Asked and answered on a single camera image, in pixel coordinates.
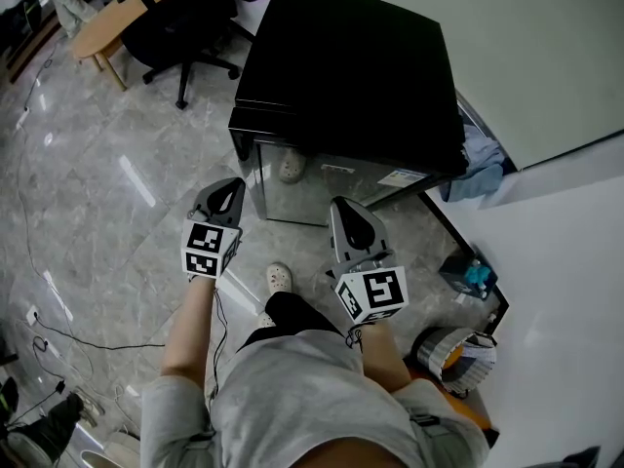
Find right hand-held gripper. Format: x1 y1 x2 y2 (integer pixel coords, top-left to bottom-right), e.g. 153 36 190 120
327 196 410 325

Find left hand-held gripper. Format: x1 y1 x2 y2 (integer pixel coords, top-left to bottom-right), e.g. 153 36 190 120
179 176 247 280

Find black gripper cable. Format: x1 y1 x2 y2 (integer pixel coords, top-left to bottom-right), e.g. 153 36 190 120
208 284 230 411

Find person's right forearm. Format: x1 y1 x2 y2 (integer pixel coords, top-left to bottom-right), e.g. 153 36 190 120
348 320 413 393

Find person's left forearm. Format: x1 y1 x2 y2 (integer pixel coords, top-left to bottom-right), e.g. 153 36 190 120
160 275 218 389

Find blue cloth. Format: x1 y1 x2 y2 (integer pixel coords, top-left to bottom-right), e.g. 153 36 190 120
438 123 507 204

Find orange stool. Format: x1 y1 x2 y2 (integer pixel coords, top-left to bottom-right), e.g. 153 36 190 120
405 358 494 432

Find light wooden desk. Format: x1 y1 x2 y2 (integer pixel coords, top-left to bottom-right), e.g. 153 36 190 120
71 0 185 93

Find person's black shorts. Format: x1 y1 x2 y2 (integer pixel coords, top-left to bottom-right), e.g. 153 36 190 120
238 291 343 351

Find person's grey shirt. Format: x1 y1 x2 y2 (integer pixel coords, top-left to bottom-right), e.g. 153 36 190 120
139 329 491 468

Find dark blue tissue box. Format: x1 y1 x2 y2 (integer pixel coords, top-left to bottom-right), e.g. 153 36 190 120
437 253 499 302

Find black bag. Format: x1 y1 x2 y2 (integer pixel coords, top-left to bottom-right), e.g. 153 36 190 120
0 391 85 463

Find silver fridge door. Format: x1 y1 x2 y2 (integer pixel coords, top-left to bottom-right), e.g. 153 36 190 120
227 106 435 227

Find black floor cable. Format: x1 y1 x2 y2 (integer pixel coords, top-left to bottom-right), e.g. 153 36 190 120
32 311 167 351

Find black office chair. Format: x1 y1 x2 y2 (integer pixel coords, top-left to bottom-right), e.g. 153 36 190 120
116 0 255 111

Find black fridge cabinet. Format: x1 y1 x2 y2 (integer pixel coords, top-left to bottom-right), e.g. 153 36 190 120
234 0 470 177

